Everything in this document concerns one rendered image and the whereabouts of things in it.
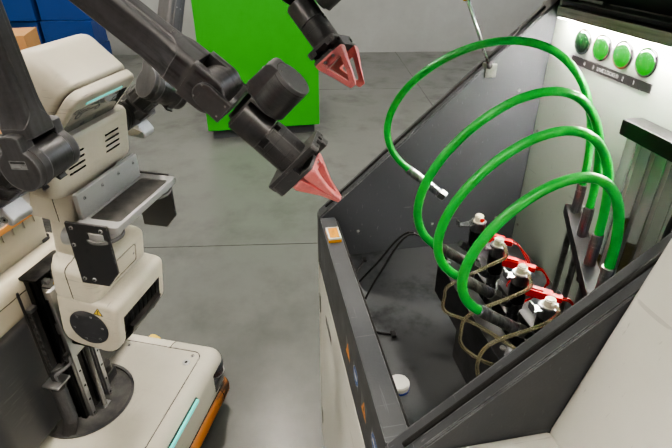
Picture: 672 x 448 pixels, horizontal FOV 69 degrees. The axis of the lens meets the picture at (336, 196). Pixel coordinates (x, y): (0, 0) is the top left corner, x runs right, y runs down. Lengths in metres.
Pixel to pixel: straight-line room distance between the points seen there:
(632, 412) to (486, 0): 7.21
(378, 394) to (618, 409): 0.33
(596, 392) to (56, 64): 1.04
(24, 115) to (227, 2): 3.21
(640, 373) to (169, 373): 1.46
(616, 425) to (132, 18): 0.79
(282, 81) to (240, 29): 3.40
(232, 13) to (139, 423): 3.07
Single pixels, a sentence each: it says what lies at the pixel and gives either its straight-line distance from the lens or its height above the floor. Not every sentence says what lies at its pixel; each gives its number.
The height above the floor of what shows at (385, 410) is 0.95.
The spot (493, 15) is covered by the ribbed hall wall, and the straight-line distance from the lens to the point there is 7.76.
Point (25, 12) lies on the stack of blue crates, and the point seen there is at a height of 0.71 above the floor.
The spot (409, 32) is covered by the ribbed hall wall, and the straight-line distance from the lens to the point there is 7.48.
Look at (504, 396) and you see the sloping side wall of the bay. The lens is 0.71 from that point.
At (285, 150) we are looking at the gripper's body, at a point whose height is 1.30.
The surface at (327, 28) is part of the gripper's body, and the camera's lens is 1.01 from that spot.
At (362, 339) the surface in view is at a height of 0.95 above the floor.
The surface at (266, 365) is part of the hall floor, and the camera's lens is 2.16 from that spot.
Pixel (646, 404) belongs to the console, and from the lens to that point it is 0.68.
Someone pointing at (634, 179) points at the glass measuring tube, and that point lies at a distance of 1.01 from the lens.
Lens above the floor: 1.59
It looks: 29 degrees down
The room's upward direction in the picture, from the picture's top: straight up
